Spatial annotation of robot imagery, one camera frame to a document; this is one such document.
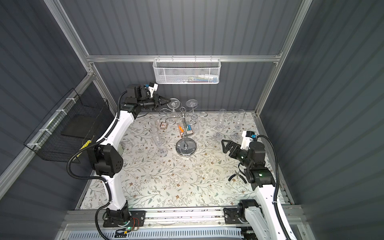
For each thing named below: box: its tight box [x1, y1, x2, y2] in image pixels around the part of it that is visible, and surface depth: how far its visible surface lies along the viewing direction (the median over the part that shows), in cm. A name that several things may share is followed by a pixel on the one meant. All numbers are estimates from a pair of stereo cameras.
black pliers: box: [228, 170, 247, 184], surface depth 88 cm
